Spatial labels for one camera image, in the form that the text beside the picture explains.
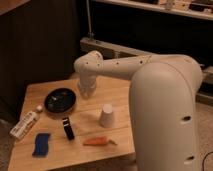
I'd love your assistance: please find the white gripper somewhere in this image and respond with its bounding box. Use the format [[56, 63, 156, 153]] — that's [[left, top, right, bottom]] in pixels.
[[78, 80, 96, 98]]

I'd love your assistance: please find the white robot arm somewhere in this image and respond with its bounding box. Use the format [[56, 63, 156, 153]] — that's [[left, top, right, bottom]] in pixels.
[[74, 51, 203, 171]]

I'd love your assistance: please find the wooden table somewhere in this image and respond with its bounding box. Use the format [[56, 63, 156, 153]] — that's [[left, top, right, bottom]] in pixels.
[[8, 76, 134, 171]]

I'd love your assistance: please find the small white cube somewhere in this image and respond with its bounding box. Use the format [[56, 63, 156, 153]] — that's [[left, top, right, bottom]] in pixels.
[[36, 105, 43, 112]]

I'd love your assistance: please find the orange carrot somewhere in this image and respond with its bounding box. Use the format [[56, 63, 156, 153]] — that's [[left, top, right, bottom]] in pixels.
[[83, 136, 116, 146]]

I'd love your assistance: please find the blue sponge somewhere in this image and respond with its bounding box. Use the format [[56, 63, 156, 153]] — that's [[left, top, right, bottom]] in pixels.
[[32, 133, 50, 157]]

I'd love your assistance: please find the metal pole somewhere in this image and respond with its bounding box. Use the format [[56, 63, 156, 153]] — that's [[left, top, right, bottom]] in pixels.
[[86, 0, 94, 40]]

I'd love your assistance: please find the wooden shelf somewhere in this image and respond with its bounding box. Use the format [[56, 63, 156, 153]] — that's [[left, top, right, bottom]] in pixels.
[[94, 0, 213, 21]]

